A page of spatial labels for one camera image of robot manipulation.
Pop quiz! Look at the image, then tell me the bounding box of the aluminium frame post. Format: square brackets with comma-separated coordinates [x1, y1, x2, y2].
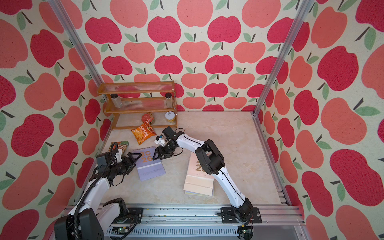
[48, 0, 103, 87]
[252, 0, 315, 118]

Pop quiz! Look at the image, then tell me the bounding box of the wooden three-tier shelf rack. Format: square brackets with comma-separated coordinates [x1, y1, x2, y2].
[98, 81, 178, 130]

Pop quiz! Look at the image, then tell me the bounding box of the purple calendar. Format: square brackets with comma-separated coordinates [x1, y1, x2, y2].
[133, 147, 166, 181]

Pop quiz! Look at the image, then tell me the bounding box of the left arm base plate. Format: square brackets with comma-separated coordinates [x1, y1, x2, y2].
[113, 208, 144, 224]

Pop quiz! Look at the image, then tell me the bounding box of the yellow pull-tab can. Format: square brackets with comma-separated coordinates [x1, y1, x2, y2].
[165, 111, 176, 125]

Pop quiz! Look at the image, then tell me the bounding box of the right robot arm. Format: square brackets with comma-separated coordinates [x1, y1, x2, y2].
[153, 127, 254, 224]

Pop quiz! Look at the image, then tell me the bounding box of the left aluminium frame post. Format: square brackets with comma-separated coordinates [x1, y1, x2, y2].
[48, 0, 103, 87]

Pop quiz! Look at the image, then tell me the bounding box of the yellow-green calendar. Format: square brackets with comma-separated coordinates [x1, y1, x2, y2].
[185, 192, 213, 198]

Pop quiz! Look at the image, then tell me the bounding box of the green snack bag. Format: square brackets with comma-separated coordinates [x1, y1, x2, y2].
[108, 141, 129, 156]

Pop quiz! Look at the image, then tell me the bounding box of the orange snack bag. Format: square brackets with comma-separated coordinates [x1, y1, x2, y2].
[131, 122, 156, 145]

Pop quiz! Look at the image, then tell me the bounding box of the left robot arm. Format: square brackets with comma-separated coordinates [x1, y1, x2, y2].
[54, 152, 143, 240]

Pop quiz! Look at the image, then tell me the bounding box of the right glass spice jar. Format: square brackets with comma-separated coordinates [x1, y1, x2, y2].
[165, 93, 174, 109]

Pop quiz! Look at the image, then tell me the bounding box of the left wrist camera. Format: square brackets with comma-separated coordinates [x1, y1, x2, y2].
[114, 149, 123, 164]

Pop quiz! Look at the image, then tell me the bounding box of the front aluminium rail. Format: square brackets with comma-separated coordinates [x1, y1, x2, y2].
[50, 204, 310, 240]

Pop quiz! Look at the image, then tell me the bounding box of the right aluminium frame post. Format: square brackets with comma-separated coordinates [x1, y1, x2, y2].
[252, 0, 315, 118]

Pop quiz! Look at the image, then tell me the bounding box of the glass spice jar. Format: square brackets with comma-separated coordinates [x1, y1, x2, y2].
[165, 93, 174, 109]
[111, 94, 123, 109]

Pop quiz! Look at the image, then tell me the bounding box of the left glass spice jar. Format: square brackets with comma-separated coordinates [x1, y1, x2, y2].
[111, 94, 123, 109]

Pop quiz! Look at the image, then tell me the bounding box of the red round tin can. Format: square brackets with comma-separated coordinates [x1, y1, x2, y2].
[141, 113, 155, 124]

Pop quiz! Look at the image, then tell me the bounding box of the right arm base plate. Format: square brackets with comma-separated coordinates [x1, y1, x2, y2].
[217, 207, 262, 225]

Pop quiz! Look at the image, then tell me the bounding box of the pink calendar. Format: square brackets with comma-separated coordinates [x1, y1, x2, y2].
[184, 153, 215, 197]

